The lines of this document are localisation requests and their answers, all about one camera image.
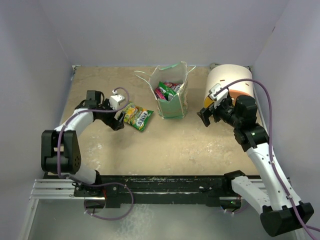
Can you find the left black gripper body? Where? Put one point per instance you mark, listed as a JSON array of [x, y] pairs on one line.
[[108, 118]]

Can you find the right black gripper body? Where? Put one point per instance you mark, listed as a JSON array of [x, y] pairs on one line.
[[224, 111]]

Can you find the yellow green Fox's candy bag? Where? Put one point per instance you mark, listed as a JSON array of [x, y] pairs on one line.
[[137, 116]]

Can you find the white round drawer box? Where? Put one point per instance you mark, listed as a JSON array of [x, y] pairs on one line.
[[226, 74]]

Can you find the green paper bag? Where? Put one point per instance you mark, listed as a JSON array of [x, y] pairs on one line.
[[169, 107]]

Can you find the purple Fox's candy bag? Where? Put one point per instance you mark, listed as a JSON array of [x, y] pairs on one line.
[[159, 95]]

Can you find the green snack packet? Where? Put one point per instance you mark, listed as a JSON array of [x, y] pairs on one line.
[[166, 88]]

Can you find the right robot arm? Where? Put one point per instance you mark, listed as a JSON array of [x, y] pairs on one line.
[[280, 209]]

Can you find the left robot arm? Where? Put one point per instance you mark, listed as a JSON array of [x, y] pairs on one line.
[[60, 150]]

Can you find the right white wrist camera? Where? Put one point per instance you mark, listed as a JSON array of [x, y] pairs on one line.
[[217, 94]]

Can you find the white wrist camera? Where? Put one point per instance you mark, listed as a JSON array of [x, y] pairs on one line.
[[115, 100], [217, 94]]

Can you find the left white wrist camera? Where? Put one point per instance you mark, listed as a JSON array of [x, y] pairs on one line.
[[115, 100]]

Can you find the black base frame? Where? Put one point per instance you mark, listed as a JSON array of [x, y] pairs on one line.
[[116, 190]]

